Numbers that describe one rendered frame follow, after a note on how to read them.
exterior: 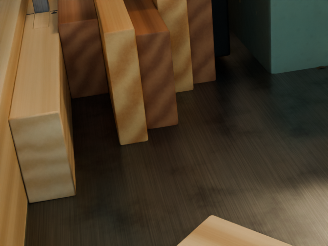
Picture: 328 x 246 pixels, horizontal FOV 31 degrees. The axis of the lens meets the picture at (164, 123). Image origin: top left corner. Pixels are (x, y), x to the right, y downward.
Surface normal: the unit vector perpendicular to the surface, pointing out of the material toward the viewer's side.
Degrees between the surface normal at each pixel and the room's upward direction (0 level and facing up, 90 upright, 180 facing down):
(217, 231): 0
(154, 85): 90
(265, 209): 0
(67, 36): 90
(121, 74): 90
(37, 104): 0
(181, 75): 90
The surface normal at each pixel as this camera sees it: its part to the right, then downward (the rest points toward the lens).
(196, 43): 0.16, 0.44
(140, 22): -0.10, -0.88
